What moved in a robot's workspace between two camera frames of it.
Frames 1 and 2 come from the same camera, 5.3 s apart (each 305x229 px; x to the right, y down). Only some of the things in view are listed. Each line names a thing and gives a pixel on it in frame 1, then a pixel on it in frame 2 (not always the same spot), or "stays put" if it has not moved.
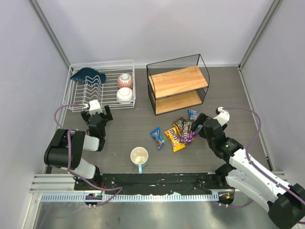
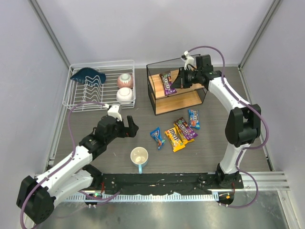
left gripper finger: x=108 y=116 → x=133 y=128
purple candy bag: x=184 y=125 → x=167 y=80
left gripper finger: x=86 y=115 → x=120 y=123
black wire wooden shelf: x=177 y=84 stays put
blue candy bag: x=193 y=114 stays put
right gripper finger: x=200 y=120 → x=177 y=84
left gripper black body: x=107 y=114 → x=125 y=129
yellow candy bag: x=180 y=132 stays put
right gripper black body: x=205 y=124 → x=183 y=78
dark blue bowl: x=89 y=76 stays put
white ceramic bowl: x=125 y=95 stays put
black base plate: x=172 y=183 stays put
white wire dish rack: x=112 y=82 stays put
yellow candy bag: x=174 y=139 stays put
